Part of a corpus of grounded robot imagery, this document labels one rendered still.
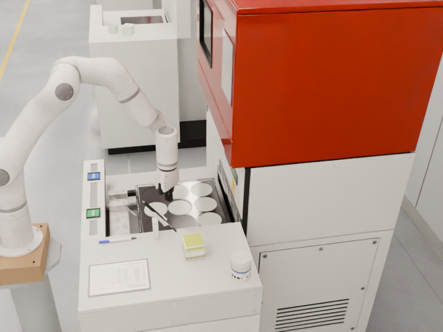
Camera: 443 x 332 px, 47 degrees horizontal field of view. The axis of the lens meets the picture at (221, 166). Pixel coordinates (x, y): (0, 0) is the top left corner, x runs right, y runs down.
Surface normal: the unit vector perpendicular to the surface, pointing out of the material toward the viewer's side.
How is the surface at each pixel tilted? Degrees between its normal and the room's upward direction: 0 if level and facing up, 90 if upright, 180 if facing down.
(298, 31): 90
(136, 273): 0
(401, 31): 90
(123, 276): 0
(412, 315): 0
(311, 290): 90
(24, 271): 90
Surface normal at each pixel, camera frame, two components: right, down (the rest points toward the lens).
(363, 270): 0.20, 0.56
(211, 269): 0.02, -0.83
